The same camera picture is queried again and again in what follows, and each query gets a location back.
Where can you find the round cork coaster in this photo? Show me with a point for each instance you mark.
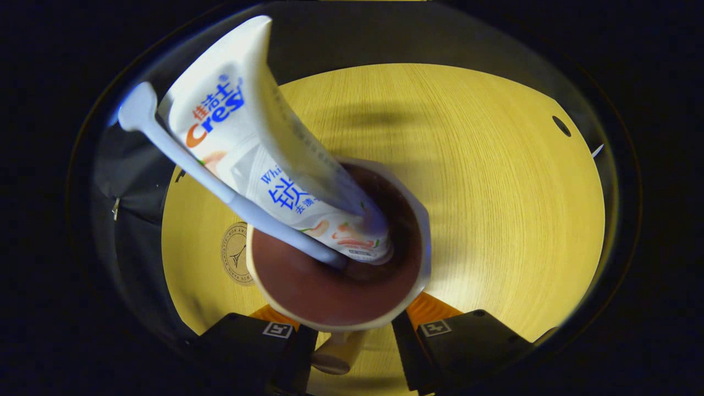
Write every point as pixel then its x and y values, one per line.
pixel 235 256

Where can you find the white toothbrush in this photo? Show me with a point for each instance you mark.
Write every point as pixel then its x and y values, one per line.
pixel 181 157

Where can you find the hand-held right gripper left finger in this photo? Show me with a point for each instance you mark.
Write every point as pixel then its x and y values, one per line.
pixel 300 357

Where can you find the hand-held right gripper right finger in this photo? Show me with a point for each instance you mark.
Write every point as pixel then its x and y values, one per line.
pixel 407 352

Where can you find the white toothpaste tube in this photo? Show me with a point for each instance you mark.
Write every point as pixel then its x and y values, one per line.
pixel 231 110

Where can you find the beige cup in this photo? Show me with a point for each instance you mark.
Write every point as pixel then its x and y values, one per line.
pixel 330 297

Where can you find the small white tag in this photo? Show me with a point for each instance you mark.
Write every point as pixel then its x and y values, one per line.
pixel 115 209

